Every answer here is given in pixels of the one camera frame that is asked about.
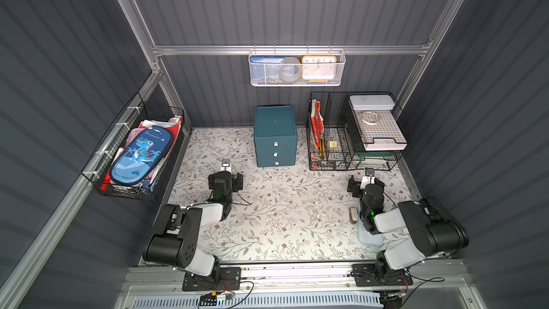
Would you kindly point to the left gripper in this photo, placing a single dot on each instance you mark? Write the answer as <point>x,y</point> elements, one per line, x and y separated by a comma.
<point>237,180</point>

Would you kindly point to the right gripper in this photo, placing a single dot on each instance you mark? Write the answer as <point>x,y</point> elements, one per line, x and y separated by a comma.
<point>352,185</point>

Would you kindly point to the teal drawer cabinet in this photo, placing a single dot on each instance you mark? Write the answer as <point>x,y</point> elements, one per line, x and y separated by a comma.
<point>275,136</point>

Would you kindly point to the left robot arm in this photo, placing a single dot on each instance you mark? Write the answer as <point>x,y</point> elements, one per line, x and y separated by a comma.
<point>175,233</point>

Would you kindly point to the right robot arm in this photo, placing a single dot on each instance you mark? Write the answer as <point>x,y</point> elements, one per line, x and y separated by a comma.
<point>431,228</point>

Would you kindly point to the pile of binder clips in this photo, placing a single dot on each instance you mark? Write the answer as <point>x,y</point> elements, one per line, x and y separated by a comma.
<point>325,165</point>

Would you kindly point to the checkered notebook tray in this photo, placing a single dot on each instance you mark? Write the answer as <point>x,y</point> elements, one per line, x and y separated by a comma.
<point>385,136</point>

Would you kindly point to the yellow utility knife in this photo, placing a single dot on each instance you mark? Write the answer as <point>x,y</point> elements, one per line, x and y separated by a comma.
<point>322,148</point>

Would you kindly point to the clear tape roll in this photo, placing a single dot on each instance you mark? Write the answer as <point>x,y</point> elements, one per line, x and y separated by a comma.
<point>370,118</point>

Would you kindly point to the white box on organizer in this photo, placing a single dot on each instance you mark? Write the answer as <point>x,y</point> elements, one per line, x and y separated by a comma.
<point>372,102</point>

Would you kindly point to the blue dinosaur pencil case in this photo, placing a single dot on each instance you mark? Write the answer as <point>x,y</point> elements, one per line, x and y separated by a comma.
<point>141,156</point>

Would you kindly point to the blue box in basket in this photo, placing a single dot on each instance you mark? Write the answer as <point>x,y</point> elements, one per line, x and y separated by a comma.
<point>265,70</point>

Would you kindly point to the grey tape roll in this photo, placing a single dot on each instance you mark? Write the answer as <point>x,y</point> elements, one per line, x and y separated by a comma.
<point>290,70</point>

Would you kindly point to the yellow alarm clock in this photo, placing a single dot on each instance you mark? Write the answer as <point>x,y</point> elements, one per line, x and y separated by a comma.
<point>319,68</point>

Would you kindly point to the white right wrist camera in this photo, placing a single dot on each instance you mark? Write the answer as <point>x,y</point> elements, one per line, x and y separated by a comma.
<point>368,177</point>

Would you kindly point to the black wire desk organizer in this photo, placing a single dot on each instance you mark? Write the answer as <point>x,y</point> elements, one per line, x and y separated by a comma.
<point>340,125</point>

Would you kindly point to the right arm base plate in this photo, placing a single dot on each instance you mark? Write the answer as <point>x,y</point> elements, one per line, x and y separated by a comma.
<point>373,275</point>

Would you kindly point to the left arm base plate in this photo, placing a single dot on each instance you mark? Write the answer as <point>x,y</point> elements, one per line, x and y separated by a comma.
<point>224,278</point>

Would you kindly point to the black wall wire basket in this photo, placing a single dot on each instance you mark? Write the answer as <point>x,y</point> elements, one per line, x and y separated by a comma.
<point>134,119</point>

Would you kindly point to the white hanging wire basket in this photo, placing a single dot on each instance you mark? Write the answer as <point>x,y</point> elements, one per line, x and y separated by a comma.
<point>300,53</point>

